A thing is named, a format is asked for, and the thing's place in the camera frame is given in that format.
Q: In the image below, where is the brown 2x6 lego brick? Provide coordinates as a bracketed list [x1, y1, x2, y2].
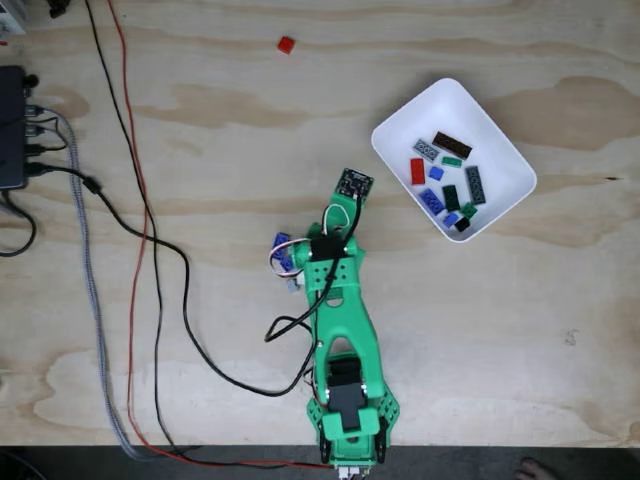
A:
[431, 130, 474, 160]

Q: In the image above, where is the dark grey 2x6 lego brick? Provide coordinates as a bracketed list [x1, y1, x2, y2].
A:
[464, 165, 487, 206]

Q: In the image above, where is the white plastic bin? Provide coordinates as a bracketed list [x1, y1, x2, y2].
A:
[370, 77, 538, 245]

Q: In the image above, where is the grey braided cable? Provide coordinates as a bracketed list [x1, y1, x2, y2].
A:
[29, 107, 151, 464]

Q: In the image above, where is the short black usb cable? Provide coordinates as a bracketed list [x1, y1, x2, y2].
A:
[24, 102, 71, 154]

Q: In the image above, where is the black looped cable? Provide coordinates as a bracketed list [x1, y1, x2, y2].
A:
[0, 192, 39, 259]

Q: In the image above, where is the thick black usb cable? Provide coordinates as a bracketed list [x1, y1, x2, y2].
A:
[24, 162, 371, 399]

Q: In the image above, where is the thin red cable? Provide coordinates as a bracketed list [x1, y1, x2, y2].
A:
[106, 0, 335, 471]

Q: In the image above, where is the dark green 2x4 lego brick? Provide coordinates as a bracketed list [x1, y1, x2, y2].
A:
[442, 183, 464, 211]

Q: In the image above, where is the thin black cable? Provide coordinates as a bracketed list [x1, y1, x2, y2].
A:
[84, 0, 335, 471]

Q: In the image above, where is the black camera circuit board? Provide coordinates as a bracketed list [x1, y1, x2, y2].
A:
[333, 168, 376, 201]

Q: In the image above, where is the white red servo wire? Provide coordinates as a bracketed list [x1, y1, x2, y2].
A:
[268, 204, 352, 277]

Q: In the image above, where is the grey 2x4 lego brick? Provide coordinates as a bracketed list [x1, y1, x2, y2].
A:
[412, 138, 440, 160]

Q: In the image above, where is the person's foot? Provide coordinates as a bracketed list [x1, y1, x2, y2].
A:
[514, 455, 559, 480]

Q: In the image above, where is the dark grey usb hub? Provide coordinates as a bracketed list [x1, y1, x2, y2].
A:
[0, 64, 30, 191]

